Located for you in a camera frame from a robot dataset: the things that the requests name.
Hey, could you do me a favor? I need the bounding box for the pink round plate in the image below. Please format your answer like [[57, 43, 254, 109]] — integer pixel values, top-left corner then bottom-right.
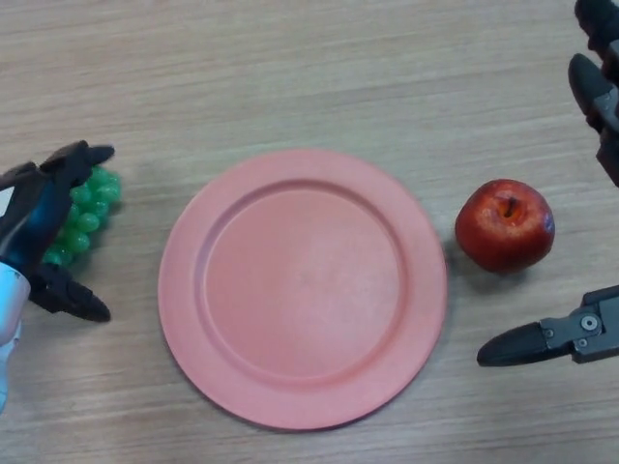
[[158, 148, 449, 431]]

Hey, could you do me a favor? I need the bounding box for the red apple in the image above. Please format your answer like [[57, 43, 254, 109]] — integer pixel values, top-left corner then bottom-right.
[[455, 179, 556, 274]]

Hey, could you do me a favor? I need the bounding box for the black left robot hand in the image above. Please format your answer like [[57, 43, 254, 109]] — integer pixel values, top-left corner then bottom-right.
[[0, 140, 116, 323]]

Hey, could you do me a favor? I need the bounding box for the green grape bunch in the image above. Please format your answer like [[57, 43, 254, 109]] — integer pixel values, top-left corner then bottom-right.
[[41, 164, 123, 267]]

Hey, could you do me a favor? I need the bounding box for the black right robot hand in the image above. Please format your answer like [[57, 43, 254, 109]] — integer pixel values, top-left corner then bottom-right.
[[476, 0, 619, 368]]

